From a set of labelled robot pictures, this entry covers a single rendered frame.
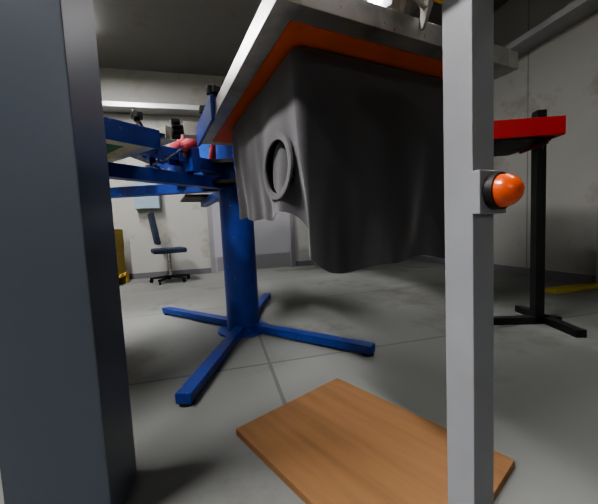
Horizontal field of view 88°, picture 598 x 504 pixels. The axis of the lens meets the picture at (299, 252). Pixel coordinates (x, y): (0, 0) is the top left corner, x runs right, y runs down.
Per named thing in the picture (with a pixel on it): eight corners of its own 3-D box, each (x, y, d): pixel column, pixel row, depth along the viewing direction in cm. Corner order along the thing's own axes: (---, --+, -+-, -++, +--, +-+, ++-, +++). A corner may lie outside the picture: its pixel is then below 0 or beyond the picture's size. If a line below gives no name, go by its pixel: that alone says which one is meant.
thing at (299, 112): (464, 259, 78) (463, 82, 74) (305, 280, 58) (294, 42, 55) (454, 258, 80) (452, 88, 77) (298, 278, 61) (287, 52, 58)
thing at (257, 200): (336, 240, 63) (329, 58, 61) (298, 243, 60) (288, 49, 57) (263, 238, 105) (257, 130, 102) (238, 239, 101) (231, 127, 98)
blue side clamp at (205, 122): (229, 121, 90) (227, 96, 89) (211, 119, 88) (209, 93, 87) (211, 147, 117) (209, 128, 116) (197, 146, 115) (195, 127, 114)
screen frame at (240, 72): (518, 69, 69) (518, 51, 69) (277, -3, 44) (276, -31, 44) (333, 153, 140) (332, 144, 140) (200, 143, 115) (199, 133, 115)
